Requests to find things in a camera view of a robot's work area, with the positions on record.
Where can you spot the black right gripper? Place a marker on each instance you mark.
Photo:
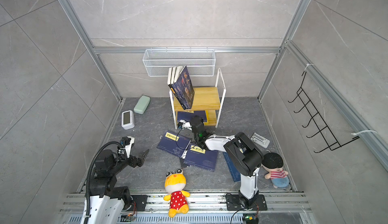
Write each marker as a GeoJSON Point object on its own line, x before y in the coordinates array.
{"type": "Point", "coordinates": [198, 117]}

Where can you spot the black-haired doll plush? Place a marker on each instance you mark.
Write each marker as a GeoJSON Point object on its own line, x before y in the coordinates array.
{"type": "Point", "coordinates": [273, 163]}

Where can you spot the mint green case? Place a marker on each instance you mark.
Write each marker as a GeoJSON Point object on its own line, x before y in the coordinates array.
{"type": "Point", "coordinates": [142, 104]}

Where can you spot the yellow cartoon book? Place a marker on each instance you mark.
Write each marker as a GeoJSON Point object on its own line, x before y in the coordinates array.
{"type": "Point", "coordinates": [211, 118]}

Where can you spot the blue book under portrait book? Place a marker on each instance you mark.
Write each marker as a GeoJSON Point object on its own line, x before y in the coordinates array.
{"type": "Point", "coordinates": [232, 169]}

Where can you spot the black wire hook rack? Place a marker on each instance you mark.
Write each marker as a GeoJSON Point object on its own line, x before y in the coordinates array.
{"type": "Point", "coordinates": [317, 120]}

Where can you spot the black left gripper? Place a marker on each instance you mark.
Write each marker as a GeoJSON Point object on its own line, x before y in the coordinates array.
{"type": "Point", "coordinates": [140, 160]}

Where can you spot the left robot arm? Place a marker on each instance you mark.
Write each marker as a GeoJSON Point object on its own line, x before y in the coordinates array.
{"type": "Point", "coordinates": [104, 201]}

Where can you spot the yellow frog plush toy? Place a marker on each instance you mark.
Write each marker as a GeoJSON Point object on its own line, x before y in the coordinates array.
{"type": "Point", "coordinates": [174, 185]}

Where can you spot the white wooden two-tier shelf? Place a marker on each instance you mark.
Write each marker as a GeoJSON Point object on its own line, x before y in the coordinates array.
{"type": "Point", "coordinates": [206, 98]}

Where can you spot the white wire mesh basket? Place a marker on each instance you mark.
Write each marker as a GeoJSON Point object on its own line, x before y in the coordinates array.
{"type": "Point", "coordinates": [200, 62]}

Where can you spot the dark book at pile bottom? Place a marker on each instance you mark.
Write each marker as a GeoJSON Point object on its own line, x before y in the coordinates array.
{"type": "Point", "coordinates": [182, 163]}

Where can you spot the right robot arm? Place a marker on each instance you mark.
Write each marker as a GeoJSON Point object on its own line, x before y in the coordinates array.
{"type": "Point", "coordinates": [243, 153]}

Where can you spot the white metal phone stand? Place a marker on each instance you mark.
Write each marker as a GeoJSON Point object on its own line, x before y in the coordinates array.
{"type": "Point", "coordinates": [260, 140]}

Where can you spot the white digital clock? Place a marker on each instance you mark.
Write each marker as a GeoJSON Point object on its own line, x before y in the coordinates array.
{"type": "Point", "coordinates": [127, 120]}

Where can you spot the navy book with yellow label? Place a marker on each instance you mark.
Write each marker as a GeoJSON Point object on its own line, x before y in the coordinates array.
{"type": "Point", "coordinates": [173, 144]}

